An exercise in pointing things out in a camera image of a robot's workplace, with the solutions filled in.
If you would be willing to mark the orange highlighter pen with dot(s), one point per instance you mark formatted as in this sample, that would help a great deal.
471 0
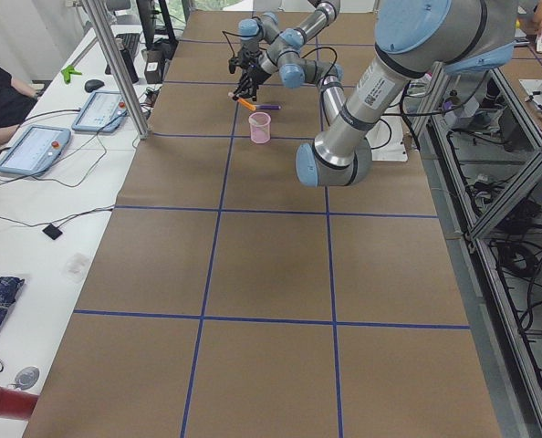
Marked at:
243 102

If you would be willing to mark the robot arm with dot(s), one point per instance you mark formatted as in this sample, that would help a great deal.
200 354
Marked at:
410 36
289 27

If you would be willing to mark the purple highlighter pen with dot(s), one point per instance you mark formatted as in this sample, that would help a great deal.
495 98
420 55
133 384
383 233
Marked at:
267 107

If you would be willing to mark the pink mesh pen holder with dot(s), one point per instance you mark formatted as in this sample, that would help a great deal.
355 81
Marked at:
259 125

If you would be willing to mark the black keyboard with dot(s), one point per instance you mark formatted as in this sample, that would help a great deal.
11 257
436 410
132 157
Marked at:
128 44

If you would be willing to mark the far teach pendant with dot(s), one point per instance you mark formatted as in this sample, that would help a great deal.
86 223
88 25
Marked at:
103 112

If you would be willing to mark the teach pendant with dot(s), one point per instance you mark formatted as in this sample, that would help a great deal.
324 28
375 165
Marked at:
35 151
103 112

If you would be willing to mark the black computer mouse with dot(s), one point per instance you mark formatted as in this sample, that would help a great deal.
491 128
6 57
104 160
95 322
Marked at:
93 84

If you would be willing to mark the green plastic clamp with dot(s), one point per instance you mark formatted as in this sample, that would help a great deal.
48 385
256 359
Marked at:
68 72

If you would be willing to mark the brown paper table mat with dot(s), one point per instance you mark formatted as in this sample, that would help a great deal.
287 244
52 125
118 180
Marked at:
227 299

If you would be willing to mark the near teach pendant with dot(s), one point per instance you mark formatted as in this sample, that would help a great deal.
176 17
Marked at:
35 151

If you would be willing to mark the small black puck device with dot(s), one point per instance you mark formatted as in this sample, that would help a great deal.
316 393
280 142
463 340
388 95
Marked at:
52 231

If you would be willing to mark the round metal disc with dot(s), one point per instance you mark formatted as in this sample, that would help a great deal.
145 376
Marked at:
27 378

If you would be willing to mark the red cylinder bottle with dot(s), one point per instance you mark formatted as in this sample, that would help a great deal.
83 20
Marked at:
16 405

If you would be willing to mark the aluminium frame post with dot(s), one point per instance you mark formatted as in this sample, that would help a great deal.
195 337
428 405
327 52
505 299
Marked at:
98 18

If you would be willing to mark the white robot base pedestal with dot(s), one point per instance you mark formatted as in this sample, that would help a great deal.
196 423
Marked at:
386 141

